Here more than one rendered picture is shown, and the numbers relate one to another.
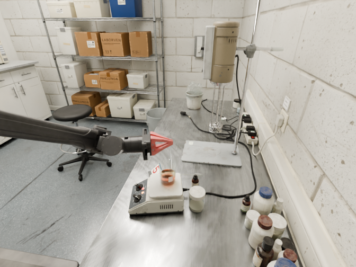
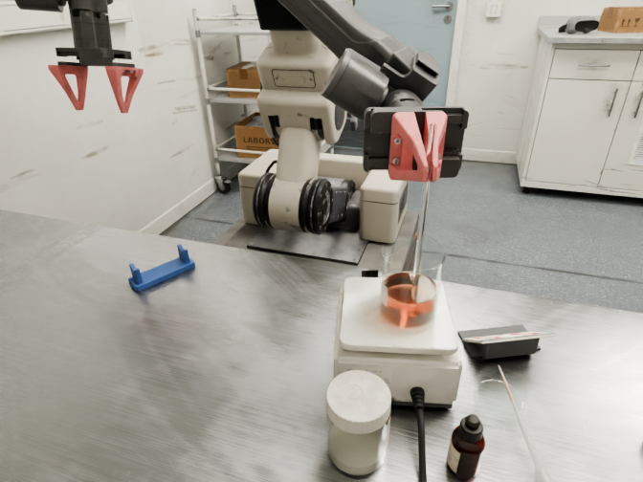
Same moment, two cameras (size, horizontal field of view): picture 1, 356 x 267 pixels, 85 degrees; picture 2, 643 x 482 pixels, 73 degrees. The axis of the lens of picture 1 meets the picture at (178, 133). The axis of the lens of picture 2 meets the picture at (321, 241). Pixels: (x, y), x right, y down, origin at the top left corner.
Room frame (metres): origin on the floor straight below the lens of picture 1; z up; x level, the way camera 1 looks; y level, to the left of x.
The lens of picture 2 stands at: (0.53, -0.34, 1.15)
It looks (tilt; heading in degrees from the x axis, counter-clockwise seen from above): 30 degrees down; 100
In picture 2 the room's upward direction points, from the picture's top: 1 degrees counter-clockwise
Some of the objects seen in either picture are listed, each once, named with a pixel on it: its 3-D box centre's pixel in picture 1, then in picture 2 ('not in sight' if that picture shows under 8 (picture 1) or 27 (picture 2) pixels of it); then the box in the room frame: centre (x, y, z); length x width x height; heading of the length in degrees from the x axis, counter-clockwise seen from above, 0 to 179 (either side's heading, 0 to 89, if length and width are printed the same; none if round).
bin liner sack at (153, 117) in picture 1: (160, 127); not in sight; (2.18, 0.22, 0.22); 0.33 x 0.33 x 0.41
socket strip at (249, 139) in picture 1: (247, 125); not in sight; (1.15, -0.46, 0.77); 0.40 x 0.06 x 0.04; 171
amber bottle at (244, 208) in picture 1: (246, 203); not in sight; (0.50, -0.25, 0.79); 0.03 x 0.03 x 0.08
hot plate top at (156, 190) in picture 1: (165, 184); (395, 312); (0.54, 0.05, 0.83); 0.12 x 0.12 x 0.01; 4
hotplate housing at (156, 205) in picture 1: (159, 193); (391, 325); (0.54, 0.07, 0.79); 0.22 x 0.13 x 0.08; 94
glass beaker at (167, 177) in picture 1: (167, 173); (410, 284); (0.56, 0.04, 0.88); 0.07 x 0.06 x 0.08; 66
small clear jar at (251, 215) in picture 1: (252, 220); not in sight; (0.44, -0.25, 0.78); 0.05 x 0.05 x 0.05
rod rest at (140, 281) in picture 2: not in sight; (161, 266); (0.18, 0.19, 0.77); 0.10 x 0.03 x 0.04; 52
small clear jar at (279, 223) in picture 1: (274, 227); not in sight; (0.41, -0.31, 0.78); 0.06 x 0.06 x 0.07
